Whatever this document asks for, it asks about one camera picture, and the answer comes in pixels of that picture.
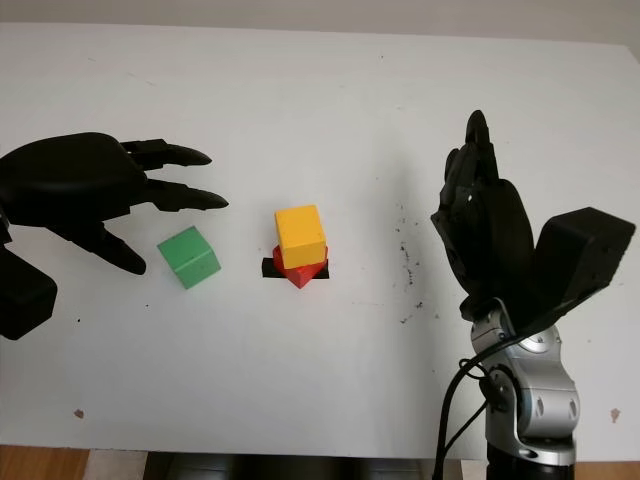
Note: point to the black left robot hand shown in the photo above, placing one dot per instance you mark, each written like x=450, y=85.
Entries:
x=70, y=180

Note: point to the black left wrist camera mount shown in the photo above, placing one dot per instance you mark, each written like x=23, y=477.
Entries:
x=25, y=295

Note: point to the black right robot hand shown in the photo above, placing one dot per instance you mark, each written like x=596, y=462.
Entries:
x=495, y=240

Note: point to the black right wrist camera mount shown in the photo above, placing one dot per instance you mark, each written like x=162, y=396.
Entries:
x=580, y=255

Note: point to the green cube block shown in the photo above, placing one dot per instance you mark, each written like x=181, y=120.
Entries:
x=190, y=257

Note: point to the black tape strip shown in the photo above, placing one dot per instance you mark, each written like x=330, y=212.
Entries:
x=267, y=268

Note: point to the red cube block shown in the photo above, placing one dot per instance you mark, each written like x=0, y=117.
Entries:
x=300, y=277

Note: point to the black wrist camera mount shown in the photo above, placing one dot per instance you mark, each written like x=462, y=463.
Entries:
x=580, y=255
x=25, y=295

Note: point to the yellow cube block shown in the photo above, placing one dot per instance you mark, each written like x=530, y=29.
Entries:
x=300, y=235

